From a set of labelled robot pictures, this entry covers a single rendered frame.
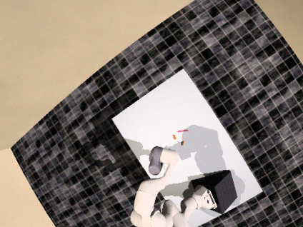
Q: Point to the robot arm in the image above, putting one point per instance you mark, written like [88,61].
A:
[144,214]

